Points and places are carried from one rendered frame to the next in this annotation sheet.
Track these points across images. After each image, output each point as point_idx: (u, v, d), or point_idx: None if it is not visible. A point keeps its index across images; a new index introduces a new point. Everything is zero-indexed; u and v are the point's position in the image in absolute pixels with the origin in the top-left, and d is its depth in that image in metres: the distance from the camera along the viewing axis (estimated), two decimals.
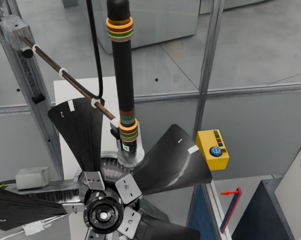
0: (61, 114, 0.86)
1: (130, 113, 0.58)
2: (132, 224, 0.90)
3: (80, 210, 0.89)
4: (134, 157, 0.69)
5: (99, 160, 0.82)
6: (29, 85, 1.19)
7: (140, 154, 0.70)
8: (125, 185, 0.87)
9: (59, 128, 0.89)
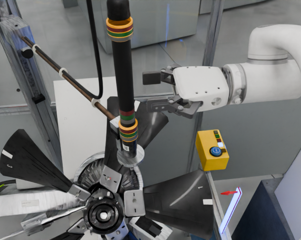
0: None
1: (130, 113, 0.58)
2: (118, 235, 0.90)
3: (82, 196, 0.88)
4: (134, 157, 0.69)
5: None
6: (29, 85, 1.19)
7: (140, 154, 0.70)
8: (134, 198, 0.88)
9: None
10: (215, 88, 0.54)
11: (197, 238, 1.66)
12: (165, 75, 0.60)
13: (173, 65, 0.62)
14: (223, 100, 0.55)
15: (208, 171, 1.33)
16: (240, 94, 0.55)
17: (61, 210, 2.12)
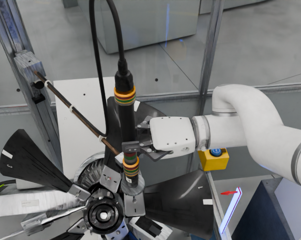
0: None
1: (132, 155, 0.68)
2: (118, 235, 0.90)
3: (82, 196, 0.88)
4: (136, 187, 0.79)
5: None
6: (29, 85, 1.19)
7: (141, 184, 0.80)
8: (134, 198, 0.88)
9: (109, 115, 0.91)
10: (184, 139, 0.64)
11: (197, 238, 1.66)
12: (141, 130, 0.68)
13: (147, 119, 0.70)
14: (191, 149, 0.65)
15: (208, 171, 1.33)
16: (205, 143, 0.65)
17: (61, 210, 2.12)
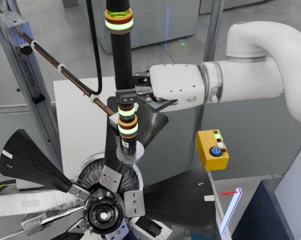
0: None
1: (129, 108, 0.57)
2: (118, 235, 0.90)
3: (82, 196, 0.88)
4: (134, 154, 0.68)
5: (129, 166, 0.83)
6: (29, 85, 1.19)
7: (140, 151, 0.69)
8: (134, 203, 0.88)
9: (109, 115, 0.91)
10: (190, 86, 0.52)
11: (197, 238, 1.66)
12: (140, 79, 0.57)
13: (146, 68, 0.59)
14: (199, 99, 0.53)
15: (208, 171, 1.33)
16: (217, 92, 0.54)
17: (61, 210, 2.12)
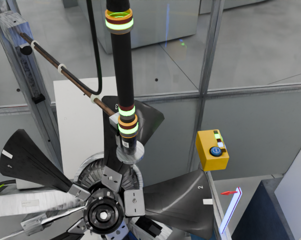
0: (200, 185, 0.94)
1: (129, 108, 0.57)
2: (80, 229, 0.88)
3: (107, 181, 0.89)
4: (134, 154, 0.68)
5: (156, 220, 0.86)
6: (29, 85, 1.19)
7: (140, 151, 0.69)
8: (118, 233, 0.89)
9: (186, 176, 0.95)
10: None
11: (197, 238, 1.66)
12: None
13: None
14: None
15: (208, 171, 1.33)
16: None
17: (61, 210, 2.12)
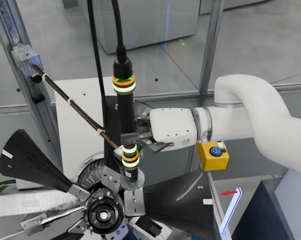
0: (200, 185, 0.94)
1: (131, 147, 0.66)
2: (80, 229, 0.88)
3: (107, 181, 0.89)
4: (135, 182, 0.77)
5: (156, 220, 0.86)
6: (29, 85, 1.19)
7: (141, 178, 0.78)
8: (118, 233, 0.89)
9: (186, 176, 0.95)
10: (185, 131, 0.61)
11: (197, 238, 1.66)
12: (141, 121, 0.66)
13: (147, 111, 0.68)
14: (192, 141, 0.62)
15: (208, 171, 1.33)
16: (207, 135, 0.63)
17: (61, 210, 2.12)
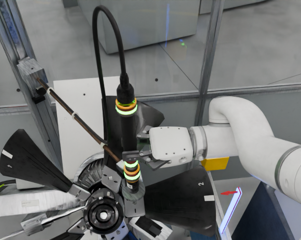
0: (201, 182, 0.92)
1: (133, 162, 0.70)
2: (80, 229, 0.88)
3: (107, 181, 0.89)
4: (137, 193, 0.82)
5: (156, 219, 0.85)
6: None
7: (142, 190, 0.83)
8: (118, 233, 0.89)
9: (186, 173, 0.94)
10: (181, 150, 0.66)
11: (197, 238, 1.66)
12: (141, 139, 0.71)
13: (146, 129, 0.73)
14: (189, 158, 0.67)
15: (208, 171, 1.33)
16: (202, 153, 0.68)
17: (61, 210, 2.12)
